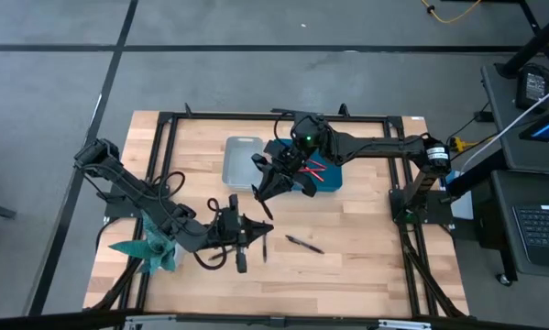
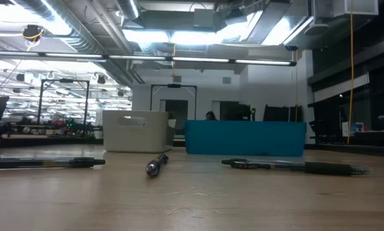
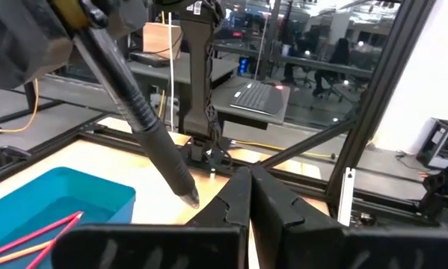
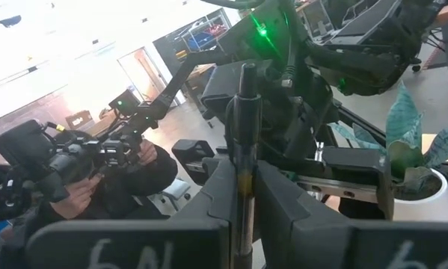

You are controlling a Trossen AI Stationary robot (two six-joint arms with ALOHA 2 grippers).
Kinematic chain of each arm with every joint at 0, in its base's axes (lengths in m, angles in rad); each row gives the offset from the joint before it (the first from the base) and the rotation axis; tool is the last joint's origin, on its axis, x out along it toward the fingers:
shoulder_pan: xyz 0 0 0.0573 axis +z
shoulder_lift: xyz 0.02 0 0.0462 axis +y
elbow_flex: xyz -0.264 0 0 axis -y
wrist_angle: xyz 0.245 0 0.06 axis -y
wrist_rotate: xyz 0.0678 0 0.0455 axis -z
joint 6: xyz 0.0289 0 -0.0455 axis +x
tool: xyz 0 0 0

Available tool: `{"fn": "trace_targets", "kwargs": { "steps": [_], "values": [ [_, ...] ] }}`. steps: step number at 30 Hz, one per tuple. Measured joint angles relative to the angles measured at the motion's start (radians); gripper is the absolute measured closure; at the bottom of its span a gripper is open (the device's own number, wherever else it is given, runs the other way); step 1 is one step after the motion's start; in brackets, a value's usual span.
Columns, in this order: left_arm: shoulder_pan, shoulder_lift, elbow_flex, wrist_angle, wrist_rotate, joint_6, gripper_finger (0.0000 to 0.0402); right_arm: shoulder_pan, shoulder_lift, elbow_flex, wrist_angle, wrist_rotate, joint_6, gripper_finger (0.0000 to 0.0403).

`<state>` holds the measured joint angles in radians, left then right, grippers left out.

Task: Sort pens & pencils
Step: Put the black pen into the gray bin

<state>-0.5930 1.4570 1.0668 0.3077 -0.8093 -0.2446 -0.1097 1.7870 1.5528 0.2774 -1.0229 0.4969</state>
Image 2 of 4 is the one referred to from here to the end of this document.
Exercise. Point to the distant black robot arms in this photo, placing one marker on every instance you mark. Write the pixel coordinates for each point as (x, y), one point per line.
(70, 123)

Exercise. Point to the black retractable pen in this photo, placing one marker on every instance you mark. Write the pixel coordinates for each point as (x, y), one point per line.
(154, 167)
(323, 168)
(34, 163)

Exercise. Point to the long ceiling light bar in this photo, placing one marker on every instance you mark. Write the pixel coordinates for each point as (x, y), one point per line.
(137, 57)

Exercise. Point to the person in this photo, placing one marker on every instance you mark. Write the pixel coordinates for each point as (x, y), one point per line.
(211, 116)

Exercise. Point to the black aluminium table frame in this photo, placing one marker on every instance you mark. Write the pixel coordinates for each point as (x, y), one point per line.
(50, 142)

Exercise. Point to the black chairs row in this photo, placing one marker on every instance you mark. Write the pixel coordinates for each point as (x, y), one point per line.
(276, 114)

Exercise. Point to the silver round air duct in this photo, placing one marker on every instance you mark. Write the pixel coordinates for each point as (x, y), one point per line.
(127, 8)

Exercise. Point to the black gantry frame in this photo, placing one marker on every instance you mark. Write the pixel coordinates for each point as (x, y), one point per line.
(174, 85)
(40, 102)

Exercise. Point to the white ceiling unit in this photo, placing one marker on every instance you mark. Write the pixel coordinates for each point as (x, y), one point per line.
(339, 6)

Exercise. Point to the tiny potted plant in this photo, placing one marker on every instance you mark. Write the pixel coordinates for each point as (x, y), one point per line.
(172, 123)

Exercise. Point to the white plastic bin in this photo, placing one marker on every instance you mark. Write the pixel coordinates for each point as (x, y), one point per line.
(137, 131)

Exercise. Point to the blue plastic bin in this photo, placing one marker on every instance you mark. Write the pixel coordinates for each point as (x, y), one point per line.
(243, 138)

